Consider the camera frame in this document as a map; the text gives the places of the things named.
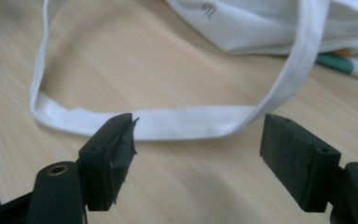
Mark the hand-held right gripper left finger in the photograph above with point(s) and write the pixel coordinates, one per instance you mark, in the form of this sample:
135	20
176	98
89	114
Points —
105	165

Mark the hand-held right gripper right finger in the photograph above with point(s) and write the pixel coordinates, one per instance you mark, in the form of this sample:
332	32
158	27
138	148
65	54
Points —
298	161

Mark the white teal orange tote bag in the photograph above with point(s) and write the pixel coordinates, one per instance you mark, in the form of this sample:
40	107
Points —
261	28

